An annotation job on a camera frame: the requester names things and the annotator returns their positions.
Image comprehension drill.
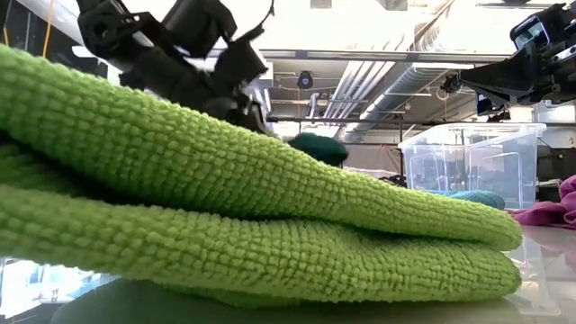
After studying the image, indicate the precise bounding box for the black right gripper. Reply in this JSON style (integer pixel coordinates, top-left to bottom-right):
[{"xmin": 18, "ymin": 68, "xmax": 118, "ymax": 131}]
[{"xmin": 458, "ymin": 2, "xmax": 576, "ymax": 123}]

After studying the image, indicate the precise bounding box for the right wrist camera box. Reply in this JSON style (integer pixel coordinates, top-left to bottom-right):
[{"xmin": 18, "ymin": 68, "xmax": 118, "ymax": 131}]
[{"xmin": 509, "ymin": 13, "xmax": 554, "ymax": 50}]

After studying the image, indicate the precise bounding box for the teal towel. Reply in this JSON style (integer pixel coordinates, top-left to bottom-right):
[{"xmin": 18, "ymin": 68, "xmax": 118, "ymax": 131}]
[{"xmin": 422, "ymin": 188, "xmax": 506, "ymax": 211}]

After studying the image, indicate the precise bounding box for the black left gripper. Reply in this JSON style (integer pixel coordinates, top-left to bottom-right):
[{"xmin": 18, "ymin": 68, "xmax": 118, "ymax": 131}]
[{"xmin": 75, "ymin": 0, "xmax": 272, "ymax": 134}]

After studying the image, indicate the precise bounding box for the yellow hanging cable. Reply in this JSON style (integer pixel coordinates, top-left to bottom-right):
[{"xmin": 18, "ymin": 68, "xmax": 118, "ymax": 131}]
[{"xmin": 41, "ymin": 0, "xmax": 56, "ymax": 59}]

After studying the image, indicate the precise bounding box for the black overhead camera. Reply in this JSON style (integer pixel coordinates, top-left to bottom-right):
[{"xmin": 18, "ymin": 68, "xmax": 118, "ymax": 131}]
[{"xmin": 296, "ymin": 69, "xmax": 315, "ymax": 91}]

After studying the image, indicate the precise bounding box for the lime green microfiber towel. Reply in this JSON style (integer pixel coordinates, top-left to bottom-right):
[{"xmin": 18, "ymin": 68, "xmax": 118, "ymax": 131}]
[{"xmin": 0, "ymin": 42, "xmax": 524, "ymax": 310}]

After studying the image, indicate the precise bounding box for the magenta towel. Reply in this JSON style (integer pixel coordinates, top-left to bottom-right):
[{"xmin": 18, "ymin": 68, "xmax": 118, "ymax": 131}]
[{"xmin": 510, "ymin": 174, "xmax": 576, "ymax": 230}]

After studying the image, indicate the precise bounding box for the dark green towel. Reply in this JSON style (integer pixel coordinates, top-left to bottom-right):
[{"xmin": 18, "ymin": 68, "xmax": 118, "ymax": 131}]
[{"xmin": 287, "ymin": 131, "xmax": 350, "ymax": 168}]

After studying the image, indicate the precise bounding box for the silver ventilation duct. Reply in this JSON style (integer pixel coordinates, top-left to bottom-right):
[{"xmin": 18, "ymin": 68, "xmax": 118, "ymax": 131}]
[{"xmin": 345, "ymin": 61, "xmax": 456, "ymax": 141}]

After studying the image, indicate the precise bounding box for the clear plastic bin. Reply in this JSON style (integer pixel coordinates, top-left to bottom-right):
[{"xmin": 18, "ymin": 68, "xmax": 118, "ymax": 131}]
[{"xmin": 398, "ymin": 121, "xmax": 548, "ymax": 211}]

